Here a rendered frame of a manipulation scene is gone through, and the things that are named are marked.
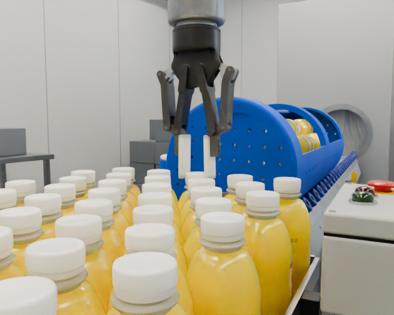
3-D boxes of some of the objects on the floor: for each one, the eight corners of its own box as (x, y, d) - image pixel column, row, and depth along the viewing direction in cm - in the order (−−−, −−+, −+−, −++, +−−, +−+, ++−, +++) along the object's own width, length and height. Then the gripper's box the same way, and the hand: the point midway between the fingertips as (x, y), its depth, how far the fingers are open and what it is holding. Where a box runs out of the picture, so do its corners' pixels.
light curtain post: (393, 349, 207) (409, 12, 191) (393, 355, 202) (409, 9, 186) (379, 345, 210) (394, 14, 194) (379, 352, 205) (394, 10, 188)
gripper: (255, 26, 62) (254, 178, 64) (162, 36, 69) (164, 172, 71) (239, 15, 55) (237, 185, 57) (137, 27, 62) (140, 178, 64)
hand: (197, 157), depth 64 cm, fingers closed on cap, 4 cm apart
